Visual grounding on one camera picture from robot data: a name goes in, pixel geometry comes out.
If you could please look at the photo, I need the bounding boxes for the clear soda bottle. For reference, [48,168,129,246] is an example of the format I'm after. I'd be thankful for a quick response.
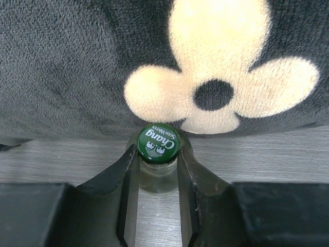
[126,123,181,196]

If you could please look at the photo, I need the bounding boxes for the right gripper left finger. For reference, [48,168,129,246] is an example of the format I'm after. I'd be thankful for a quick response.
[1,145,139,246]

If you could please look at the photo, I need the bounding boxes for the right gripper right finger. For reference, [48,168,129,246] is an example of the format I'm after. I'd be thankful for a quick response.
[177,139,328,246]

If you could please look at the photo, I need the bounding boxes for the black floral plush pillow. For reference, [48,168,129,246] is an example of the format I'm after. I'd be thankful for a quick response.
[1,1,328,151]

